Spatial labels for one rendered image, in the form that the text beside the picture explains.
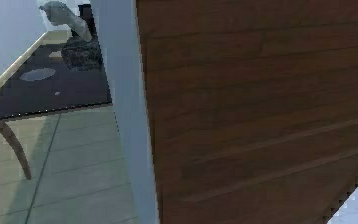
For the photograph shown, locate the brown wooden door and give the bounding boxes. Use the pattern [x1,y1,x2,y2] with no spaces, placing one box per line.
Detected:
[135,0,358,224]

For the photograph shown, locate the dark speckled round base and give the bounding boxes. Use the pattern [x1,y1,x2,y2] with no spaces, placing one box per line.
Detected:
[60,36,104,72]

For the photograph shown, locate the black top table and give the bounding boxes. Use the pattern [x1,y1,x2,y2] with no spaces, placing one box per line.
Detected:
[0,29,113,181]

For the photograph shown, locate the grey round plate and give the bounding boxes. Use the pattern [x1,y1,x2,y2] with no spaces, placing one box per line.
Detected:
[19,67,57,82]

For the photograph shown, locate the grey stone statue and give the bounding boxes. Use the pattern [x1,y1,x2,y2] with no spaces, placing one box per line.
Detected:
[39,0,93,43]

